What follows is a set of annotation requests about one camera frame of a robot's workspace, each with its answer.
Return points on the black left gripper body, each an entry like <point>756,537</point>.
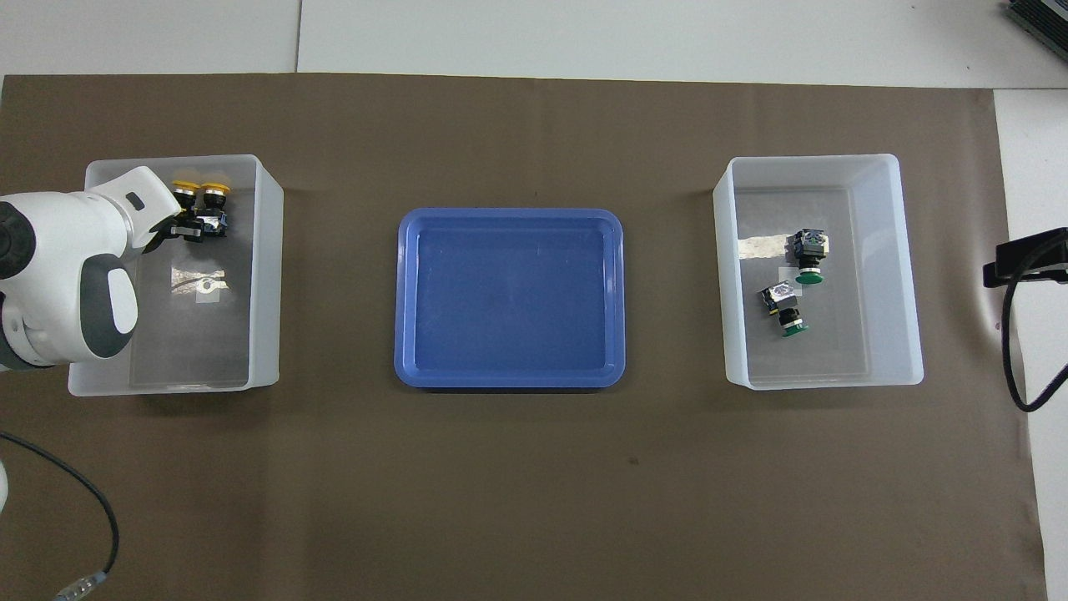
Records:
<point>160,232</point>

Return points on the yellow push button switch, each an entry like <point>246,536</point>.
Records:
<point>185,188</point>
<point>215,188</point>

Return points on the green push button switch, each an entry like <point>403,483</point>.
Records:
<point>809,246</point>
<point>784,309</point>

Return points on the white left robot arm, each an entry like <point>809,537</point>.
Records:
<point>50,250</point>

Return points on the translucent white plastic box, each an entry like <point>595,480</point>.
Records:
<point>834,351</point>
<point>234,351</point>

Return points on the dark grey ribbed object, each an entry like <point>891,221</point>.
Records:
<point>1047,21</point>

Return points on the blue plastic tray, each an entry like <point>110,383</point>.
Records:
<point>509,300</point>

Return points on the brown paper mat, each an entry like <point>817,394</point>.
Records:
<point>501,501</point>

